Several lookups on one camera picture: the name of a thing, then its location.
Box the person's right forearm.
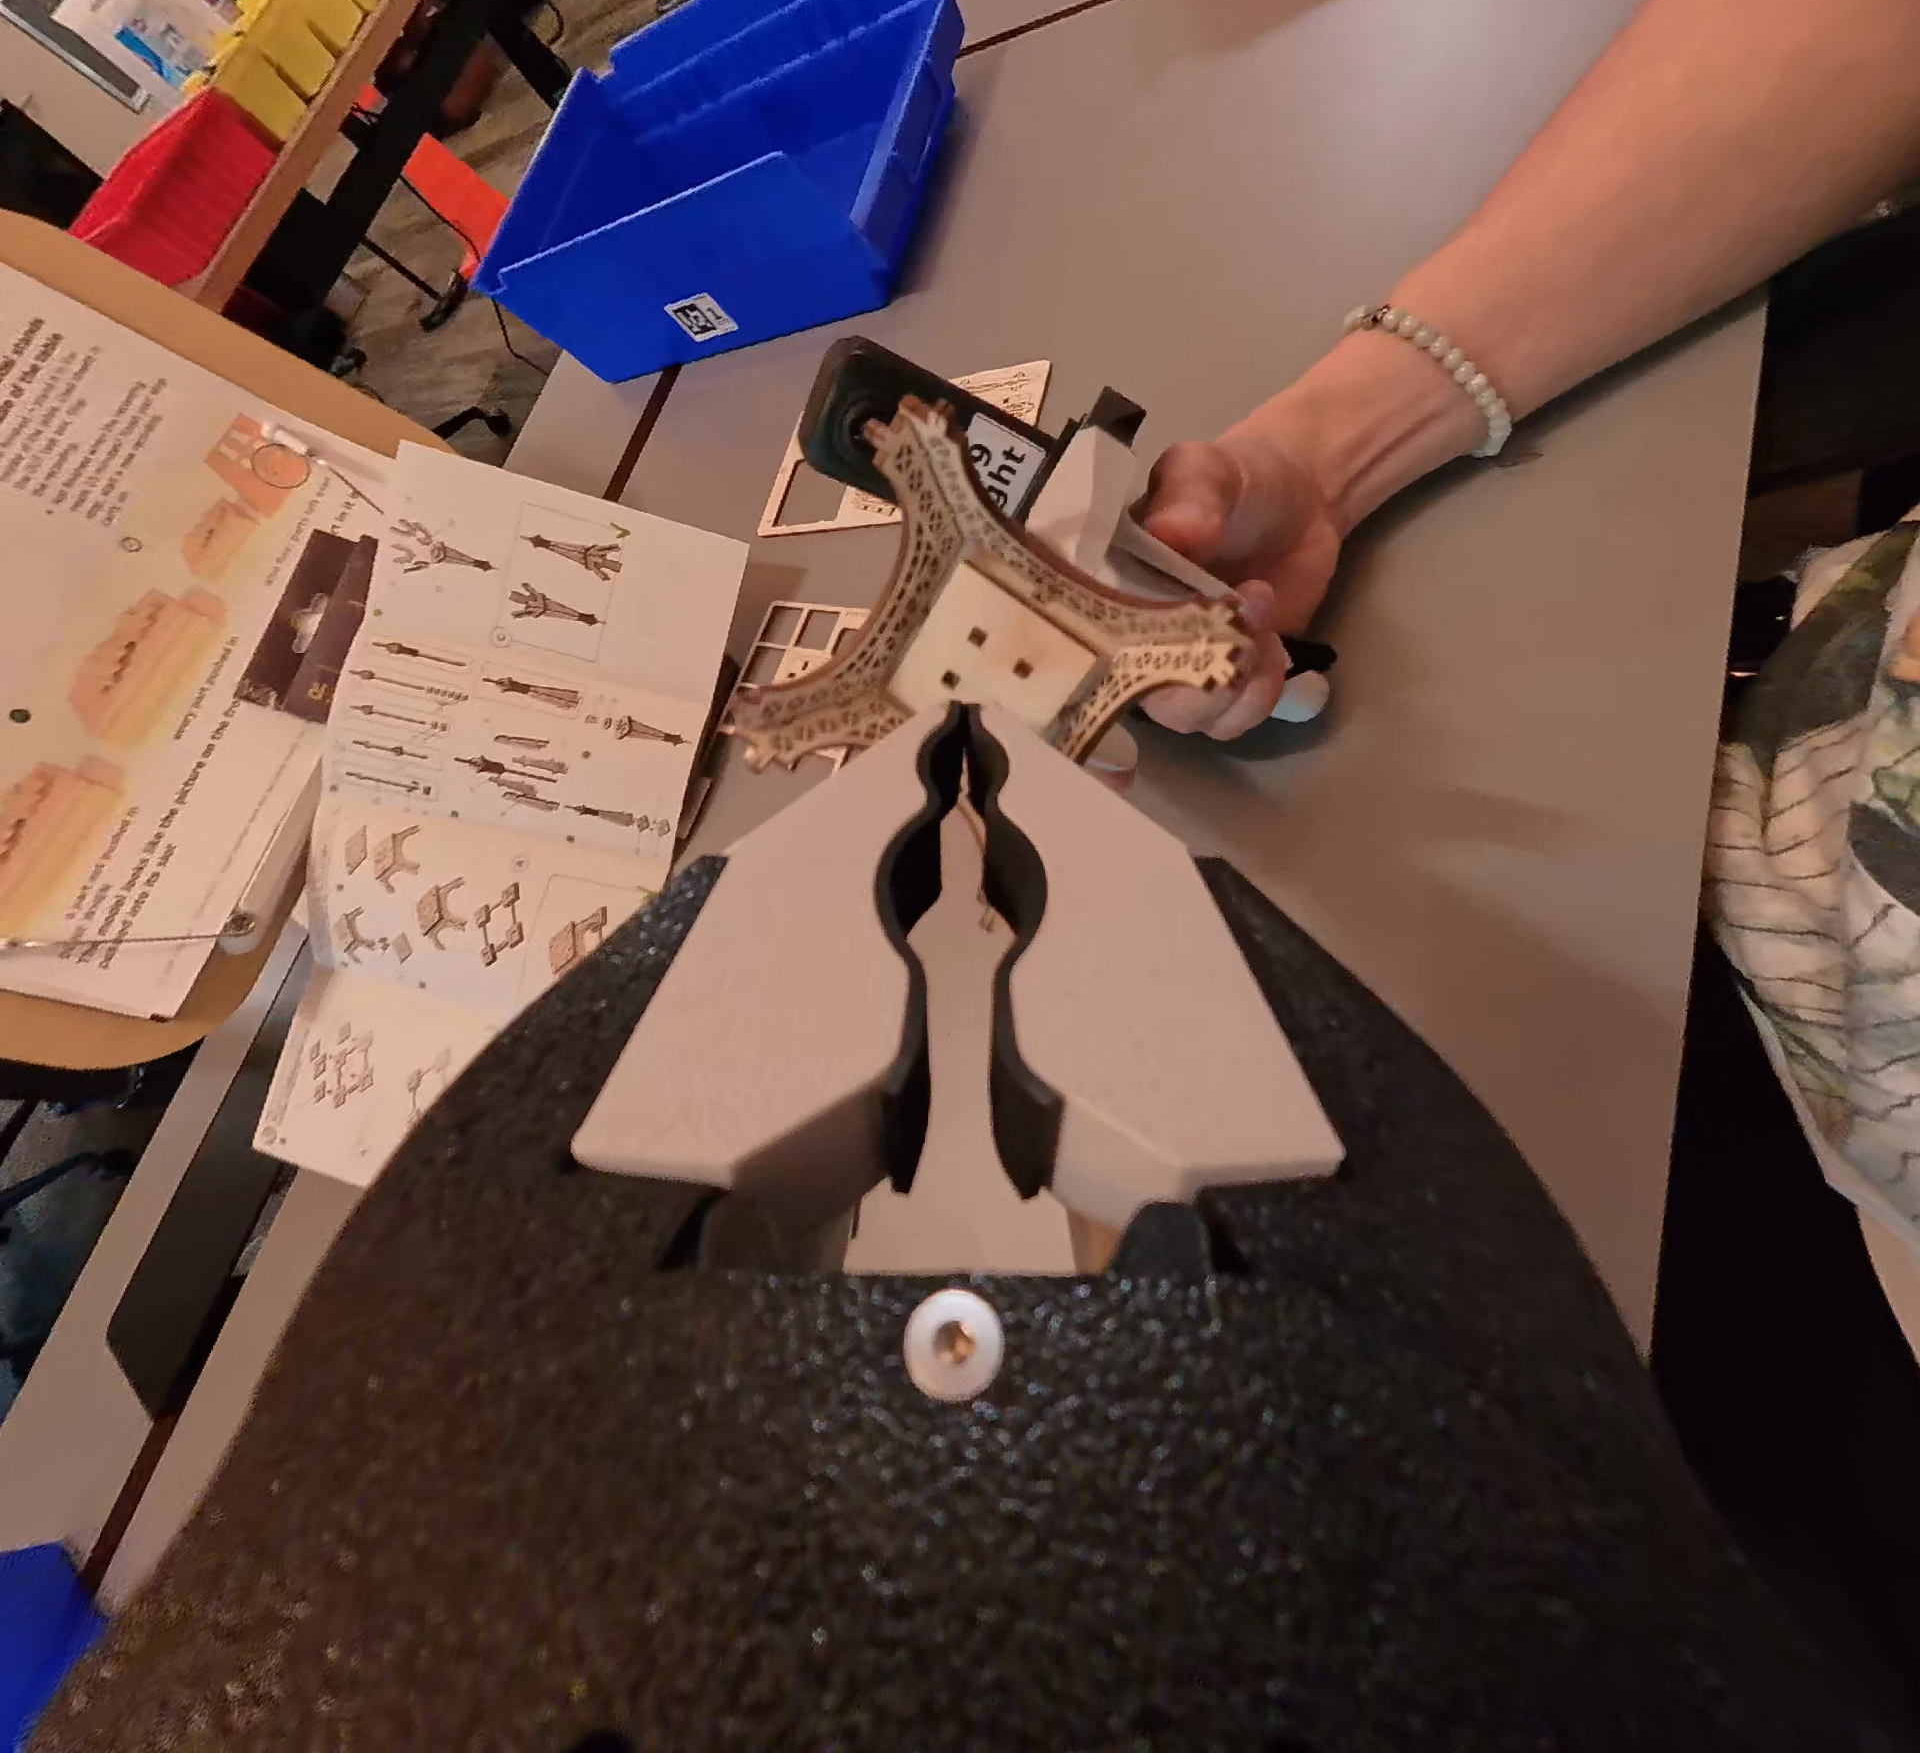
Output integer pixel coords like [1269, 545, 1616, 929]
[1320, 0, 1920, 494]

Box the dark product card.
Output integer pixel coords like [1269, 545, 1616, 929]
[239, 530, 379, 734]

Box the wooden puzzle sheet with frames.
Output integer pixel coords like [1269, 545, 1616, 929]
[721, 597, 887, 734]

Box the person's patterned top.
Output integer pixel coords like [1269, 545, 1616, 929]
[1702, 508, 1920, 1245]

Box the wooden shelf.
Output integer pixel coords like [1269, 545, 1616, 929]
[196, 0, 527, 314]

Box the grey desk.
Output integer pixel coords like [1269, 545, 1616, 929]
[0, 0, 1823, 1619]

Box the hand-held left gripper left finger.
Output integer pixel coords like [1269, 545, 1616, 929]
[571, 702, 969, 1267]

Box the white pearl bracelet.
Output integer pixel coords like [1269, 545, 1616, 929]
[1345, 303, 1515, 459]

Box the laminated instruction sheet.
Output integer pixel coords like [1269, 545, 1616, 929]
[0, 263, 400, 1021]

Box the triangular wooden puzzle sheet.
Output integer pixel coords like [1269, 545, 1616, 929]
[756, 361, 1053, 540]

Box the blue object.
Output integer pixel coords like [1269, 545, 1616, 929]
[0, 1543, 108, 1753]

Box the folded assembly instruction leaflet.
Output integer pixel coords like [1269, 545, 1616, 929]
[253, 440, 753, 1183]

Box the person's right hand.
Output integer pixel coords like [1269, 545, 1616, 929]
[1138, 440, 1345, 744]

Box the blue plastic bin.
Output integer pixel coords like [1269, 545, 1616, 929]
[472, 0, 965, 385]

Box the row of red bins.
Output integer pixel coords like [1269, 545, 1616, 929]
[67, 88, 279, 284]

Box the row of yellow bins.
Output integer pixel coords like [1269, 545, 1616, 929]
[210, 0, 392, 141]

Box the wooden tower model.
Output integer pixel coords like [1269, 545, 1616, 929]
[724, 395, 1258, 773]

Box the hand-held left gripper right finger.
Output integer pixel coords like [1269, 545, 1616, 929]
[966, 705, 1348, 1273]

